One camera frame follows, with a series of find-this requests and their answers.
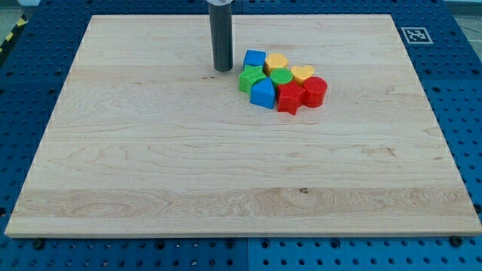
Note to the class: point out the yellow hexagon block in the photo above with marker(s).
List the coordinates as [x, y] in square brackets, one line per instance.
[274, 61]

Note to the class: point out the blue cube block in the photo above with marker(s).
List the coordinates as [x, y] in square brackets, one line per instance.
[254, 58]

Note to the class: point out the black white fiducial marker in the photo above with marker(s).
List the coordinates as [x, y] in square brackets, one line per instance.
[416, 35]

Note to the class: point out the light wooden board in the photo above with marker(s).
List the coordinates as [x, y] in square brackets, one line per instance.
[147, 140]

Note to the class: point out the red cylinder block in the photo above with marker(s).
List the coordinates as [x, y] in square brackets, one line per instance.
[315, 91]

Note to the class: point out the green star block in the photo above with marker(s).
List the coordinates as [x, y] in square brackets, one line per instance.
[250, 76]

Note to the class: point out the red star block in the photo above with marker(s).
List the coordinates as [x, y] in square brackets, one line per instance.
[290, 97]

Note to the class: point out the blue triangular block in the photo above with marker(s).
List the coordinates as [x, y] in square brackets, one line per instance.
[263, 94]

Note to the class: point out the yellow black hazard tape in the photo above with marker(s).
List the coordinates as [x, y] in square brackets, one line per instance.
[12, 37]

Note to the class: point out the yellow heart block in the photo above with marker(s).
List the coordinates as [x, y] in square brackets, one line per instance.
[301, 73]

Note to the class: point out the green cylinder block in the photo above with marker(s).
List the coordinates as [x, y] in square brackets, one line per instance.
[281, 76]

